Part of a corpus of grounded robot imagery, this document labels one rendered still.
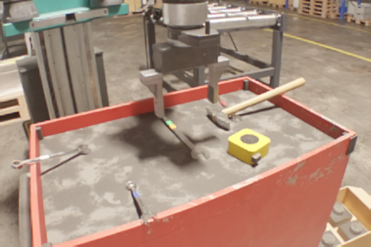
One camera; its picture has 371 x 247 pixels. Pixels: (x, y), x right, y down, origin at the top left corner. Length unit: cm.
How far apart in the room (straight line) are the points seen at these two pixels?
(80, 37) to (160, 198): 132
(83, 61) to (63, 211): 129
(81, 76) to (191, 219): 145
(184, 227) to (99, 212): 16
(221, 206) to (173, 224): 9
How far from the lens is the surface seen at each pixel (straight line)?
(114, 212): 56
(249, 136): 68
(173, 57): 57
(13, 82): 335
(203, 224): 54
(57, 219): 58
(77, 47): 180
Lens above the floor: 129
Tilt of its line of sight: 26 degrees down
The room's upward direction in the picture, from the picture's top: 2 degrees counter-clockwise
